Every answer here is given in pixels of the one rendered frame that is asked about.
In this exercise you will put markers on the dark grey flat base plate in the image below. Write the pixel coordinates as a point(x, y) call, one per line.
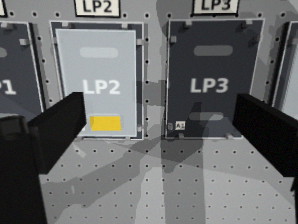
point(158, 180)

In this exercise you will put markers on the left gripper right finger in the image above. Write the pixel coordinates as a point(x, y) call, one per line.
point(272, 133)

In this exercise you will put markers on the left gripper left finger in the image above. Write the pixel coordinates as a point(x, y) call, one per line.
point(49, 135)

